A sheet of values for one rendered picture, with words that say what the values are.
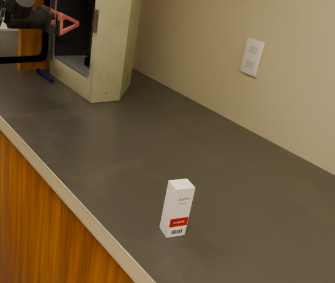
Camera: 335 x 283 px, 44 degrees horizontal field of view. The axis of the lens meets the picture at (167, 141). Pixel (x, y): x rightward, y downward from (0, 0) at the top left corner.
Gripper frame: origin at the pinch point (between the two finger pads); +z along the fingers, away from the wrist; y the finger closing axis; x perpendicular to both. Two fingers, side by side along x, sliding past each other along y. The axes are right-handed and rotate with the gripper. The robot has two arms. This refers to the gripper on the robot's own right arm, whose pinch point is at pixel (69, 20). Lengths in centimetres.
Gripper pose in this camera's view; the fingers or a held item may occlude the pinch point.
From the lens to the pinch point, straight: 141.6
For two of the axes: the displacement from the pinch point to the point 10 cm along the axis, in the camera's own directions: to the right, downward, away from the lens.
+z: 7.8, -1.5, 6.0
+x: -1.4, 9.0, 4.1
